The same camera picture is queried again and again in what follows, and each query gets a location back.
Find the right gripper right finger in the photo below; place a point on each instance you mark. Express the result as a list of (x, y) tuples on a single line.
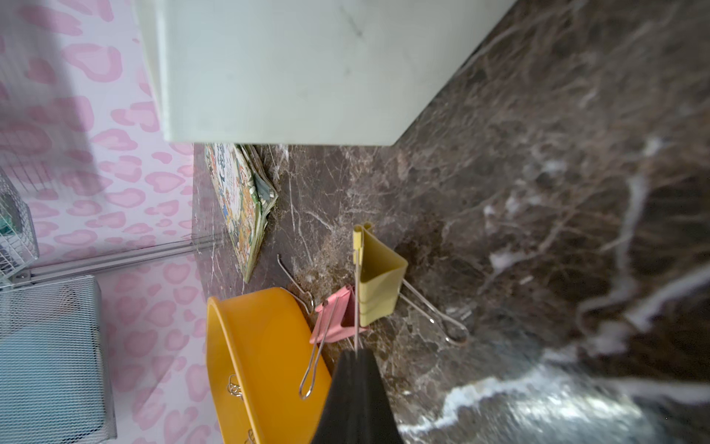
[(375, 420)]

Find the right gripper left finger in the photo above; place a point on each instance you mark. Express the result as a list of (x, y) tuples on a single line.
[(336, 424)]

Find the yellow plastic storage tray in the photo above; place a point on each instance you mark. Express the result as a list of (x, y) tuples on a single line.
[(257, 351)]

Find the pink binder clip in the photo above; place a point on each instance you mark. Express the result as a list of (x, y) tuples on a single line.
[(337, 320)]

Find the yellow binder clip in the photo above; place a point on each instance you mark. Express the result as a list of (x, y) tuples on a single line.
[(380, 282)]

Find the illustrated children's history book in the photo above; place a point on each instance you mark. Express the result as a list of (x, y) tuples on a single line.
[(246, 197)]

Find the white plastic file organizer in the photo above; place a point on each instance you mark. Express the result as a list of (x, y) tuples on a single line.
[(338, 72)]

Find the loose silver wire handle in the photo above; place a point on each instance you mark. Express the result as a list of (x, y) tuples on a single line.
[(306, 298)]

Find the white mesh wall basket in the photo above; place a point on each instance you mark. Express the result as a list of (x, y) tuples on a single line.
[(55, 384)]

